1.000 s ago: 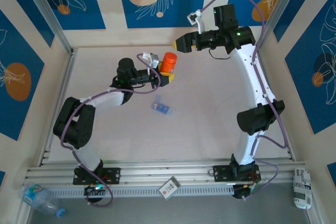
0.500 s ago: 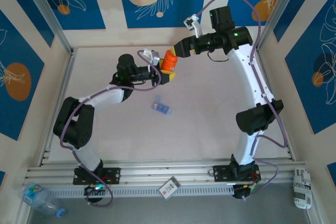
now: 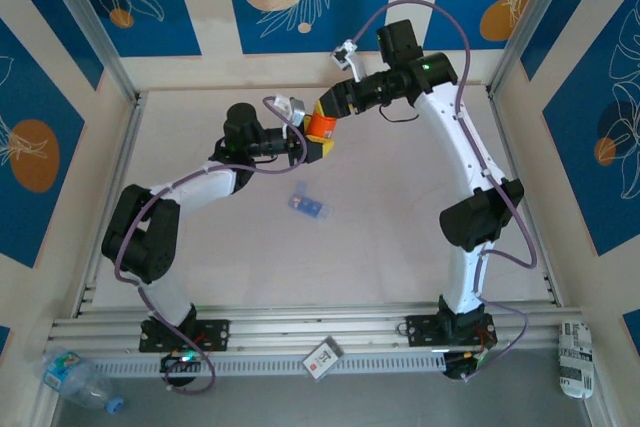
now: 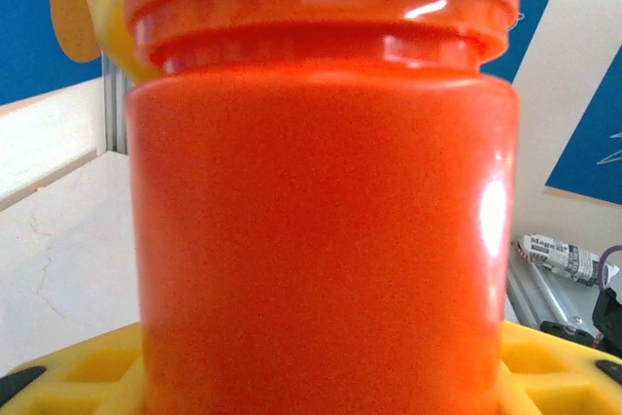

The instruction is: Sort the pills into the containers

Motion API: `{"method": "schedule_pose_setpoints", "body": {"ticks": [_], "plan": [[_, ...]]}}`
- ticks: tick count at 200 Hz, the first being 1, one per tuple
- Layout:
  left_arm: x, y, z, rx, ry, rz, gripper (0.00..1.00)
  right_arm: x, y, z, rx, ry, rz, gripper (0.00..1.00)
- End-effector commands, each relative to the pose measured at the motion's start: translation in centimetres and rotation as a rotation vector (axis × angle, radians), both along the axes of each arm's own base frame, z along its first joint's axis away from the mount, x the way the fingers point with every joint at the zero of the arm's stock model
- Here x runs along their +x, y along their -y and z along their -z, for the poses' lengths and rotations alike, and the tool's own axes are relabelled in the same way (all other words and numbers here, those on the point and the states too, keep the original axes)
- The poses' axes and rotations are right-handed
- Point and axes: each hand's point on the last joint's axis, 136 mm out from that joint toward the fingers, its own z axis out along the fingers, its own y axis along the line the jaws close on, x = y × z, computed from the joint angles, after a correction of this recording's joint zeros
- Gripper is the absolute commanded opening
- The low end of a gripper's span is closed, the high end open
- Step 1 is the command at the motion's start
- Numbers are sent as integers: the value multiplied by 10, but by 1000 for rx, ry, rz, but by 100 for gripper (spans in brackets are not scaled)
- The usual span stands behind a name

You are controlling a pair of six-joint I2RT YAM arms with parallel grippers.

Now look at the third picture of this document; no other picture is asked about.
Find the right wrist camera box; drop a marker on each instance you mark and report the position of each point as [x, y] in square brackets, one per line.
[350, 59]

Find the orange pill bottle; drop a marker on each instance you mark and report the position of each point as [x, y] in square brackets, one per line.
[320, 126]

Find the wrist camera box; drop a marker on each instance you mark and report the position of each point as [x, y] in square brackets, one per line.
[295, 112]
[350, 59]

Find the clear plastic water bottle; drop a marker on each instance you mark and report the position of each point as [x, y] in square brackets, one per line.
[75, 382]

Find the aluminium table side rail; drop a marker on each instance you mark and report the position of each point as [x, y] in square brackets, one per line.
[121, 162]
[502, 127]

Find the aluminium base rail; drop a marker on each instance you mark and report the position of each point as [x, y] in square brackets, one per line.
[310, 327]

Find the aluminium frame post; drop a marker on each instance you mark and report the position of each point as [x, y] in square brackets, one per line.
[540, 22]
[99, 32]

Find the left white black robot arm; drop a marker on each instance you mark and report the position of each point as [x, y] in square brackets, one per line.
[145, 237]

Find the white card with red mark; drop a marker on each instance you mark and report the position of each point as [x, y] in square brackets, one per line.
[322, 359]

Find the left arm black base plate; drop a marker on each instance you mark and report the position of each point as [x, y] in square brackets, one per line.
[215, 334]

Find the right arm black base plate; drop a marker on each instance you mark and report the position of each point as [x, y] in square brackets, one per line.
[420, 329]

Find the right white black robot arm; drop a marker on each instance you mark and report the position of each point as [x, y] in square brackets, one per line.
[475, 222]

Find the small blue packet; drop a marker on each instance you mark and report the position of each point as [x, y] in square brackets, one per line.
[314, 208]

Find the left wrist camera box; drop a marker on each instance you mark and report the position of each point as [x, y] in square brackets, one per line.
[295, 112]

